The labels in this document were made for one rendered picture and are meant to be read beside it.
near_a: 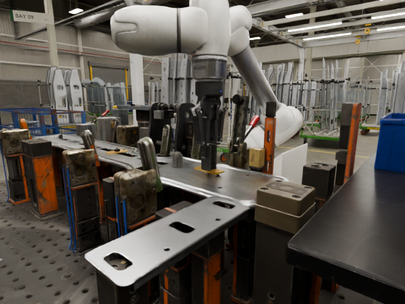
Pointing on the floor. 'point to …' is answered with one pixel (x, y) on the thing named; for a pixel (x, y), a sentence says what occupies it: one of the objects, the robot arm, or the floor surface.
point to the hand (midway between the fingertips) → (208, 157)
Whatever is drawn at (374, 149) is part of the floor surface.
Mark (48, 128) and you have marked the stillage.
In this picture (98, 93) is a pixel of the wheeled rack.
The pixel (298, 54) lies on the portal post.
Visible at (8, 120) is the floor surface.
